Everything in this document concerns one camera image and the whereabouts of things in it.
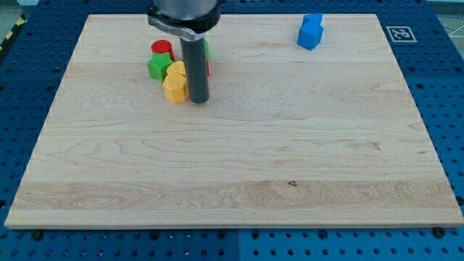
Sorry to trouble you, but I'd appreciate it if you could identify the blue cube block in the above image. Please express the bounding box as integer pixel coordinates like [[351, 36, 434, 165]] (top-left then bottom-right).
[[297, 22, 324, 51]]

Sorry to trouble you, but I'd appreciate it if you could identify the blue triangle block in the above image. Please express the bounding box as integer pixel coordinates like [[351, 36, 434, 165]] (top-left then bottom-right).
[[302, 13, 323, 26]]

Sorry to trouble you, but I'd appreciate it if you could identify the wooden board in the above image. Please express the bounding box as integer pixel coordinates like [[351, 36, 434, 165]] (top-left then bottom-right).
[[5, 14, 463, 229]]

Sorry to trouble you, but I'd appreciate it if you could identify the yellow hexagon block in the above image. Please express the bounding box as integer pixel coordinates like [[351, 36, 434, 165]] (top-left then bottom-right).
[[163, 74, 189, 104]]

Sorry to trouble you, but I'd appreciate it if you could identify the yellow heart block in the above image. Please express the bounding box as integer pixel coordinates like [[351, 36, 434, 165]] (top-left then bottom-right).
[[167, 61, 186, 77]]

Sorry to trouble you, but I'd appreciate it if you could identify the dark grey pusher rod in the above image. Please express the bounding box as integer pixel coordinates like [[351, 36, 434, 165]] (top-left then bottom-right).
[[180, 38, 210, 104]]

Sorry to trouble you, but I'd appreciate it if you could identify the green block behind rod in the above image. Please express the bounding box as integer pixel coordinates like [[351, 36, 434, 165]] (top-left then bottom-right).
[[204, 39, 210, 61]]

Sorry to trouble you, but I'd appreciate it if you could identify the green star block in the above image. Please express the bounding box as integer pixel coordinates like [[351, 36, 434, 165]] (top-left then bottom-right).
[[147, 52, 173, 82]]

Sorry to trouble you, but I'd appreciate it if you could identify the red cylinder block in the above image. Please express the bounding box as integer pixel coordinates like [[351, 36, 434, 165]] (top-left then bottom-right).
[[151, 39, 175, 61]]

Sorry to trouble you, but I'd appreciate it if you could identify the white fiducial marker tag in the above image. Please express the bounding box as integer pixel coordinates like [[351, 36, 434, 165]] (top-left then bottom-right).
[[386, 26, 417, 44]]

